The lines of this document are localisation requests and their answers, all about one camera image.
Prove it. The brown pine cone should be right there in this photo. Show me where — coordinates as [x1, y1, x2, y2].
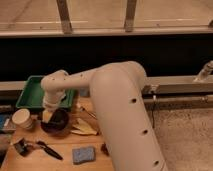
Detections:
[101, 143, 109, 156]

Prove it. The dark purple bowl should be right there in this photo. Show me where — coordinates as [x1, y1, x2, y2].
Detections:
[41, 109, 69, 135]

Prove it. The blue sponge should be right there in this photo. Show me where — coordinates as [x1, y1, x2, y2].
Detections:
[72, 146, 96, 165]

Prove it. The black binder clip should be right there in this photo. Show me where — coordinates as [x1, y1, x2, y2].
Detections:
[13, 138, 29, 156]

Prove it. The white paper cup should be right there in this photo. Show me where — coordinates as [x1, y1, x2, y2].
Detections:
[12, 109, 33, 130]

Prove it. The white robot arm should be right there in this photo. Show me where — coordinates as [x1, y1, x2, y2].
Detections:
[41, 61, 168, 171]

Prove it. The green plastic tray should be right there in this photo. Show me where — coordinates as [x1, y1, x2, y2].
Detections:
[16, 75, 75, 111]

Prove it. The black handled brush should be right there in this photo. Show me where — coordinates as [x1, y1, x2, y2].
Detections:
[36, 141, 63, 160]

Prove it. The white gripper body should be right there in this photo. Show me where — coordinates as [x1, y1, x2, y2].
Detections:
[42, 92, 66, 112]

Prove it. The blue box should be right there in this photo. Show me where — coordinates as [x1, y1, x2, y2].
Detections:
[0, 115, 15, 132]

